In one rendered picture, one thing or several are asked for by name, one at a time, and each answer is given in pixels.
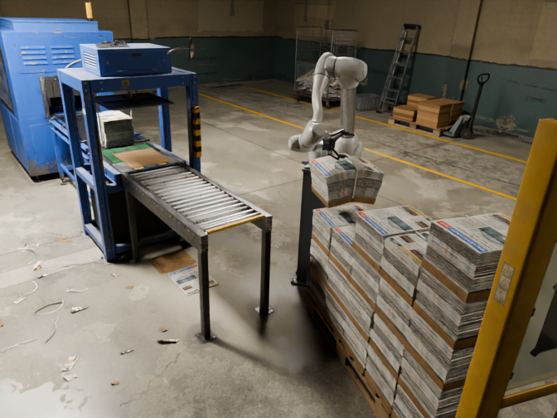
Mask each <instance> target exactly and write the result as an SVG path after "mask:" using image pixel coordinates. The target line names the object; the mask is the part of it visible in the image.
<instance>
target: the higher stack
mask: <svg viewBox="0 0 557 418"><path fill-rule="evenodd" d="M510 222H511V218H510V217H508V216H506V215H504V214H502V213H491V214H484V215H477V216H470V217H469V216H467V215H465V217H458V218H449V219H442V220H436V221H432V222H431V225H430V228H429V238H428V241H429V242H428V243H427V248H426V251H425V252H426V255H425V256H424V258H425V259H426V260H427V261H428V262H429V263H430V264H431V265H433V266H434V267H435V268H436V269H437V270H439V271H440V272H441V273H442V274H444V275H445V276H446V277H447V278H449V279H450V280H451V281H452V282H454V284H456V285H457V286H458V287H459V288H461V289H462V290H463V291H465V292H466V293H467V294H471V293H476V292H480V291H484V290H489V289H492V284H493V281H494V278H495V275H496V270H497V266H498V264H499V260H500V257H501V252H502V249H503V246H504V243H505V239H506V234H507V232H508V228H509V225H510ZM416 289H417V290H418V293H417V295H416V297H417V298H416V300H415V303H416V304H417V305H418V306H419V307H420V308H421V309H422V310H423V311H424V312H425V313H426V314H427V315H428V316H429V317H430V318H431V319H432V320H433V321H434V322H435V323H436V324H437V325H438V326H439V327H440V328H441V329H442V330H443V331H444V332H445V333H446V334H447V335H448V336H449V337H450V338H452V339H453V340H454V341H455V342H456V341H460V340H463V339H468V338H474V337H478V334H479V331H480V327H481V325H482V320H483V316H484V313H485V310H486V307H487V302H488V299H482V300H478V301H473V302H469V303H464V302H463V301H462V300H461V299H460V298H459V297H458V296H457V295H456V294H454V293H453V292H452V291H451V290H450V289H448V288H447V287H446V286H445V285H444V284H442V283H441V282H440V281H439V280H437V279H436V278H435V277H434V276H432V275H431V274H430V273H429V272H428V271H427V270H426V269H425V268H421V272H420V276H419V280H418V287H417V288H416ZM410 322H411V324H410V329H408V330H409V331H408V332H407V336H406V337H407V338H406V339H407V343H408V344H409V345H410V346H411V347H412V348H413V349H414V350H415V351H416V352H417V353H418V354H419V356H420V357H421V358H422V359H423V360H424V361H425V362H426V364H427V365H428V366H429V367H430V368H431V370H432V371H433V372H434V373H435V374H436V376H437V377H438V378H439V379H440V380H441V381H442V383H443V386H444V384H446V383H450V382H454V381H457V380H460V379H463V378H466V377H467V373H468V369H469V366H470V363H471V360H472V355H473V352H474V348H475V346H476V344H474V345H471V346H466V347H463V348H457V349H452V348H451V347H450V346H449V345H448V344H447V343H446V342H445V341H444V340H443V339H442V338H441V337H440V336H439V335H438V334H437V333H436V332H435V331H434V330H433V329H432V328H431V327H430V326H429V325H428V324H427V323H426V322H425V321H424V320H423V319H422V318H421V317H420V316H419V315H418V314H417V313H416V312H415V311H414V310H413V311H412V313H411V321H410ZM404 350H405V352H404V355H403V356H404V357H402V358H403V359H402V364H401V366H402V370H401V374H400V378H401V379H402V381H403V382H404V384H405V385H406V386H407V387H408V388H409V390H410V391H411V392H412V394H413V395H414V397H415V398H416V399H417V401H418V402H419V404H420V405H421V406H422V407H423V408H424V410H425V411H426V412H427V413H428V415H429V416H430V418H449V417H452V416H455V415H456V413H457V410H458V405H459V402H460V398H461V395H462V392H463V387H464V385H463V386H458V387H454V388H452V389H448V390H446V391H442V390H441V389H440V388H439V387H438V386H437V385H436V383H435V382H434V381H433V380H432V379H431V377H430V376H429V375H428V374H427V373H426V371H425V370H424V369H423V368H422V367H421V366H420V365H419V364H418V363H417V362H416V360H415V359H414V358H413V357H412V356H411V354H410V353H409V352H408V351H407V350H406V349H404ZM396 393H397V394H396V398H395V400H394V404H393V408H392V409H393V412H394V413H395V414H396V415H397V417H398V418H424V417H423V416H422V414H421V413H420V412H419V410H418V409H417V407H416V406H415V405H414V403H413V402H412V401H411V400H410V398H409V397H408V396H407V394H406V393H405V392H404V390H403V389H402V387H401V386H400V385H397V392H396Z"/></svg>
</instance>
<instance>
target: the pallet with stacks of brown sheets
mask: <svg viewBox="0 0 557 418"><path fill-rule="evenodd" d="M463 106H464V102H462V101H457V100H450V99H445V98H441V99H439V98H438V97H436V96H431V95H423V94H413V95H408V99H407V105H405V104H404V105H399V106H394V112H393V116H390V117H389V121H388V124H393V125H396V126H400V127H402V128H406V129H412V130H414V131H418V132H421V133H425V134H430V135H433V136H437V137H441V136H442V134H443V131H445V130H447V131H449V130H450V129H451V128H452V127H453V126H454V124H455V123H456V121H457V120H458V118H459V117H460V116H461V115H462V111H463ZM397 120H398V122H400V121H404V122H407V123H410V126H405V125H402V124H397ZM419 125H420V126H424V127H427V128H431V129H433V132H432V133H431V132H428V131H424V130H421V129H419Z"/></svg>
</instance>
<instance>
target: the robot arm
mask: <svg viewBox="0 0 557 418"><path fill-rule="evenodd" d="M366 75H367V64H366V63H365V62H364V61H362V60H359V59H356V58H351V57H335V56H334V55H333V54H332V53H330V52H326V53H324V54H322V56H321V57H320V59H319V60H318V62H317V65H316V68H315V72H314V77H313V88H312V107H313V117H312V120H311V121H309V122H308V123H307V126H306V128H305V129H304V130H303V133H302V134H299V135H295V136H293V137H291V138H289V141H288V146H289V148H290V150H292V151H294V152H299V153H308V152H309V159H308V160H303V161H302V164H305V165H306V166H304V169H310V167H309V165H310V164H309V161H311V160H313V159H316V158H322V157H326V156H331V157H333V158H335V159H336V160H338V161H339V159H340V158H345V157H346V158H349V157H348V156H346V155H345V154H341V153H346V154H347V155H350V156H355V157H360V158H362V155H363V152H364V146H363V144H362V143H361V142H359V141H358V138H357V136H356V134H354V128H355V111H356V87H357V86H358V85H359V82H360V81H362V80H364V79H365V78H366ZM329 79H338V82H339V85H340V87H341V113H340V130H337V131H336V132H334V133H332V134H330V133H329V132H327V131H326V130H325V129H324V125H323V124H322V94H323V91H324V90H325V88H326V86H327V83H328V81H329ZM337 134H338V135H337ZM335 135H337V136H336V137H335V138H332V137H333V136H335ZM334 155H335V156H337V157H335V156H334Z"/></svg>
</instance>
